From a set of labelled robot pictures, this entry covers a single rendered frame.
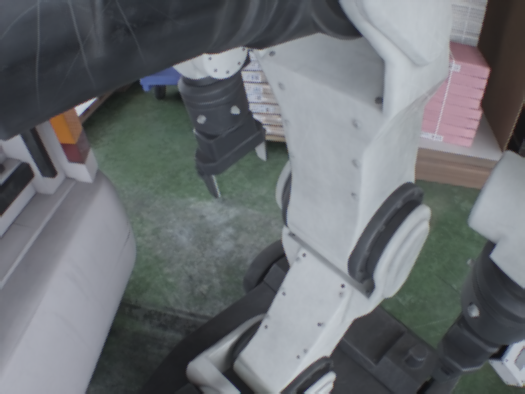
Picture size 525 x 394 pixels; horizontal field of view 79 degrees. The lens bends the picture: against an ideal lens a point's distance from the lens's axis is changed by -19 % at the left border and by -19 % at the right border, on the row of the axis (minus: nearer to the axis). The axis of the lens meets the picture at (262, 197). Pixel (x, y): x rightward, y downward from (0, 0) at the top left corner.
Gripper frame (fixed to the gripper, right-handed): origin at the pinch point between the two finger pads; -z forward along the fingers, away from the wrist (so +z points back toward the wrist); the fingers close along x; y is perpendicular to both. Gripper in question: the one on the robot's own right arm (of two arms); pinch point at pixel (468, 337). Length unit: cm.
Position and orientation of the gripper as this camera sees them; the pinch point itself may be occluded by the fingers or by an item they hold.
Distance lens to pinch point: 49.3
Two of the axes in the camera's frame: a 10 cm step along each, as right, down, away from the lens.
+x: 7.3, -6.0, 3.3
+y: -6.6, -5.0, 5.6
